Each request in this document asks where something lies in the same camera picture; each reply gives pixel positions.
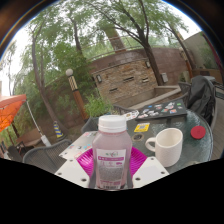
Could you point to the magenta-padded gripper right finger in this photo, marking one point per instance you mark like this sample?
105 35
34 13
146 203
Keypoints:
150 171

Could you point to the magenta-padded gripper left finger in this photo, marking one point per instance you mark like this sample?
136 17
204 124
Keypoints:
71 171

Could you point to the pink drink bottle white cap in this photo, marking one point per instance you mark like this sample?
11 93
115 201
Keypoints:
111 146

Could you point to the grey laptop with stickers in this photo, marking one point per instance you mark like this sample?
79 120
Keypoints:
78 146

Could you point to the white mug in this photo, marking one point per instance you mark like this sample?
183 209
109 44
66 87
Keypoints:
170 146

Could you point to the blue yellow striped cone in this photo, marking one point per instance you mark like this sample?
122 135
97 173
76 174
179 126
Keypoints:
58 130

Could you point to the yellow card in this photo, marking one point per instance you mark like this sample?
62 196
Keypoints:
142 127

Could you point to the wooden bench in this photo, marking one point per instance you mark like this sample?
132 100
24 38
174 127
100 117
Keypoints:
30 137

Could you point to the white sticker booklet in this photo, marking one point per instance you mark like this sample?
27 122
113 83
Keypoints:
131 115

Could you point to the dark wicker chair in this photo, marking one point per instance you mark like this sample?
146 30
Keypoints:
15 153

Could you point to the flat round red coaster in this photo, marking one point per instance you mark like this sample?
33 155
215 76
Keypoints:
198 132

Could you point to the black laptop with stickers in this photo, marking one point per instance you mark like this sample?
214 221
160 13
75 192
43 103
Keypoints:
161 110

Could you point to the green potted plant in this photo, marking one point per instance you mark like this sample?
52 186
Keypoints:
97 106

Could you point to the orange patio umbrella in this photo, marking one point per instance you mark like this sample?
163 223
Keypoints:
10 111

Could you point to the grey electrical box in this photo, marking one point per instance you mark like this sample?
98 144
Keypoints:
164 77

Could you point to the brown globe lamp post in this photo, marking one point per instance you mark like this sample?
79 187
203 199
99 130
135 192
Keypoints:
77 96

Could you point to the stone fountain wall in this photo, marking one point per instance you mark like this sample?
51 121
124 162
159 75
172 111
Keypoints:
126 80

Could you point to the black wall lantern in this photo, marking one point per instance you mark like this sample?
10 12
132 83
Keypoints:
147 64
99 78

